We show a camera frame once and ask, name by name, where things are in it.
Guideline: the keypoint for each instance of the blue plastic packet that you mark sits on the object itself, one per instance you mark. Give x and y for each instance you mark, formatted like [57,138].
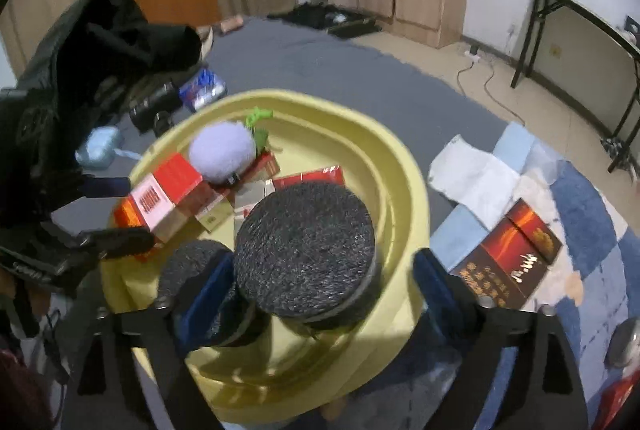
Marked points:
[200,92]

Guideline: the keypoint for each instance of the white cloth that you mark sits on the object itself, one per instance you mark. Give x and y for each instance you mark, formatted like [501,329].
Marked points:
[475,180]

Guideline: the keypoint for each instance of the white grey cigarette pack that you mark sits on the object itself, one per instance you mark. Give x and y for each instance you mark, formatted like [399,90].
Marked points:
[250,200]

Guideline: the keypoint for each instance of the small round dark sponge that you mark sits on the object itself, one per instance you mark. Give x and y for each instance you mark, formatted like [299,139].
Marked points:
[190,265]

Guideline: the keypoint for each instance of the pale yellow plastic basin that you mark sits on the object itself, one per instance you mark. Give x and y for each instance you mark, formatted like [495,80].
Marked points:
[390,170]

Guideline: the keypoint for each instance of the yellowish wall outlet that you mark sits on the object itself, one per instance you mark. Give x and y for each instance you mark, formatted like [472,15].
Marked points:
[555,50]

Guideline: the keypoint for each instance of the small black device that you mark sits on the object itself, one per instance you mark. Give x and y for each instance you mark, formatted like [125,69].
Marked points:
[150,107]

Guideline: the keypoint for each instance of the light blue earbuds case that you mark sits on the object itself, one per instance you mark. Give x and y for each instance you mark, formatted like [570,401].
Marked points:
[102,142]

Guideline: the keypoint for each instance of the orange red cigarette box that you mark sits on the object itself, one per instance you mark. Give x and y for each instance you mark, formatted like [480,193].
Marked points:
[125,216]

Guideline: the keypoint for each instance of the large round dark sponge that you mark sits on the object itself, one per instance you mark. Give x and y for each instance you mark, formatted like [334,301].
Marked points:
[305,250]

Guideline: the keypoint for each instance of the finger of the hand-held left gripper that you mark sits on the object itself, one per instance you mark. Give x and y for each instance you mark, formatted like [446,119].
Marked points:
[107,186]
[122,242]

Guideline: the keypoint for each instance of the dark red cigarette box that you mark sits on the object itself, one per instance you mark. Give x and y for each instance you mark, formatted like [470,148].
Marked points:
[510,255]

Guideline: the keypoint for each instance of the beige slipper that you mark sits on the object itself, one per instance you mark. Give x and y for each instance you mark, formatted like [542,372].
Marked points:
[206,42]

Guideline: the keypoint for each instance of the red and white cigarette box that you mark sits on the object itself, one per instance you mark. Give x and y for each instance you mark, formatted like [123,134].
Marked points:
[165,195]

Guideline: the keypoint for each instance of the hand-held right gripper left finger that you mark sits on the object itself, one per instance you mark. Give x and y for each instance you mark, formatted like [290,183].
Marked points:
[205,305]

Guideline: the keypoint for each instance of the round silver metal object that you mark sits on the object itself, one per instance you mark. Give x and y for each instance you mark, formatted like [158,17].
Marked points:
[627,342]

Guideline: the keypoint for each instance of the brown cigarette box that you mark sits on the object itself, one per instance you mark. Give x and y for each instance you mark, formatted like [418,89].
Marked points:
[232,26]

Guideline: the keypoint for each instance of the blue plaid fleece blanket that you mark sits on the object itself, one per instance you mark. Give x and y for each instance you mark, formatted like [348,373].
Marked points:
[585,220]

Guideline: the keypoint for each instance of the black frame folding table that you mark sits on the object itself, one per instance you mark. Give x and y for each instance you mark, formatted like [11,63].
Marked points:
[580,5]

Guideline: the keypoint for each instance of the black flat bag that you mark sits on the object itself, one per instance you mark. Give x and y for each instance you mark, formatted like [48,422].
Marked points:
[320,17]

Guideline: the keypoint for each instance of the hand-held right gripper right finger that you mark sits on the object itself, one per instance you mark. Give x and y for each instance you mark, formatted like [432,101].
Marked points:
[437,292]

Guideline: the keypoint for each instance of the white power strip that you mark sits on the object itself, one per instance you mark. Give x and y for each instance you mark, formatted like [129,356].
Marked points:
[473,52]

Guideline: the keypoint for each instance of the green plastic clip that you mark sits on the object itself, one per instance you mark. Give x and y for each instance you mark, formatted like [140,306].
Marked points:
[256,115]

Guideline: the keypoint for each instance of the small red cigarette pack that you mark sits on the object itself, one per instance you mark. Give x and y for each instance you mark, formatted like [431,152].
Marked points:
[267,165]

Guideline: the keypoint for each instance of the black jacket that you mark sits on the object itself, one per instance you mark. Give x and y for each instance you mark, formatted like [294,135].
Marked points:
[110,40]

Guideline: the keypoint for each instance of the flat red cigarette pack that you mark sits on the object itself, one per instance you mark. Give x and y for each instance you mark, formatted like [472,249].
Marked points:
[320,175]

